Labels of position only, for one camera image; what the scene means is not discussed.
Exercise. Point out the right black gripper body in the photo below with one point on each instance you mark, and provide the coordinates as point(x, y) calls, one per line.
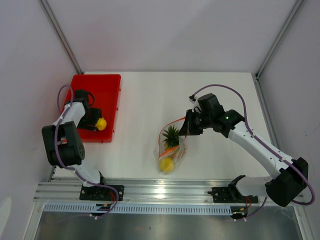
point(206, 119)

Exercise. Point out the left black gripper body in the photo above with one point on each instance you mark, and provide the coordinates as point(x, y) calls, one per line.
point(89, 120)

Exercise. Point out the yellow toy lemon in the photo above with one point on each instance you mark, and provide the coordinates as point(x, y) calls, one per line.
point(101, 124)

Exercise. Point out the toy pineapple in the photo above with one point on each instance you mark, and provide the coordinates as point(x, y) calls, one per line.
point(175, 146)

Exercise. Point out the clear zip top bag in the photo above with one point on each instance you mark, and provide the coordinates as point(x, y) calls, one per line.
point(160, 145)

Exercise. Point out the green toy lime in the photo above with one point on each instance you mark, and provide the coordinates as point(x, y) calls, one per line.
point(167, 165)

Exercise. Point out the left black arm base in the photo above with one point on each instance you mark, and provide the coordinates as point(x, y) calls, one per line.
point(95, 193)

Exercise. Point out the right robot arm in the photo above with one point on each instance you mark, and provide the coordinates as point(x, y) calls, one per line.
point(286, 176)

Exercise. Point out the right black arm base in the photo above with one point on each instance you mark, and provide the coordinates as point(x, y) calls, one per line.
point(230, 195)

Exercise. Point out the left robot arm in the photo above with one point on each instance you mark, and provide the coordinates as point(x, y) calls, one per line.
point(63, 144)

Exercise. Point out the red plastic bin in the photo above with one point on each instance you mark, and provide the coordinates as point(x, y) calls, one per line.
point(106, 89)

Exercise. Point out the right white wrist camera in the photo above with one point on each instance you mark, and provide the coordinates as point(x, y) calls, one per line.
point(193, 99)

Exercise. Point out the aluminium mounting rail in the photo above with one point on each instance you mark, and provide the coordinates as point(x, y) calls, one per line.
point(136, 191)

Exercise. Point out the white slotted cable duct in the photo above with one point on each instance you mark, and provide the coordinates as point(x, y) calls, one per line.
point(129, 208)

